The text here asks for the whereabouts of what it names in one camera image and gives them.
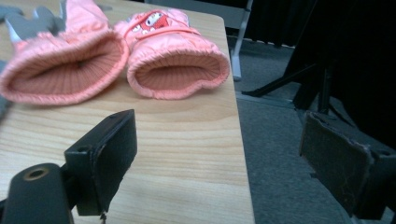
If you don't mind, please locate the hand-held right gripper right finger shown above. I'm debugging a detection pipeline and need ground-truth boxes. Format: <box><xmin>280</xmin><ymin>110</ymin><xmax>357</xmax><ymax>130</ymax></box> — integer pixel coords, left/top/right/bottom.
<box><xmin>299</xmin><ymin>110</ymin><xmax>396</xmax><ymax>220</ymax></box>

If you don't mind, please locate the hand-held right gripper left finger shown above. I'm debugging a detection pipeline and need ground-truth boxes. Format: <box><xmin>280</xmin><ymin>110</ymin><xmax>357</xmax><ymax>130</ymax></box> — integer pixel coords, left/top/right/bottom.
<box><xmin>64</xmin><ymin>108</ymin><xmax>138</xmax><ymax>217</ymax></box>

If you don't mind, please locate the pink glove with grey palm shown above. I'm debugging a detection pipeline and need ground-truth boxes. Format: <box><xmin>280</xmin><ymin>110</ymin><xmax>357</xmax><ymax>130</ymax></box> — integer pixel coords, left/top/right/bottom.
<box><xmin>0</xmin><ymin>0</ymin><xmax>131</xmax><ymax>106</ymax></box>

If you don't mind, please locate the pink glove with cartoon print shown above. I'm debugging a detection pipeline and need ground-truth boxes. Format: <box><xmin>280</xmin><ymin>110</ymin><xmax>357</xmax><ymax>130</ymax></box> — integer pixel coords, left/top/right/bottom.
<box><xmin>113</xmin><ymin>7</ymin><xmax>232</xmax><ymax>101</ymax></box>

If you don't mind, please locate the black tripod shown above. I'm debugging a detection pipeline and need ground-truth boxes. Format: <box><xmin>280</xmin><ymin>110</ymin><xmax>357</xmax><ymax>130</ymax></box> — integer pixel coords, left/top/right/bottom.
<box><xmin>241</xmin><ymin>59</ymin><xmax>354</xmax><ymax>127</ymax></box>

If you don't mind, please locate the dark curtain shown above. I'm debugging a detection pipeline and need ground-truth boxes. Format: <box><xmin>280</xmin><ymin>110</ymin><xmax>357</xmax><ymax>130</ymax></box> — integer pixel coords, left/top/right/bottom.
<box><xmin>248</xmin><ymin>0</ymin><xmax>396</xmax><ymax>150</ymax></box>

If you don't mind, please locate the white metal stand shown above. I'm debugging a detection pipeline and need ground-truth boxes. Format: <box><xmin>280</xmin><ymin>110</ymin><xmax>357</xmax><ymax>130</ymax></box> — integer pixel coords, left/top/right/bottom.
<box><xmin>229</xmin><ymin>0</ymin><xmax>254</xmax><ymax>82</ymax></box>

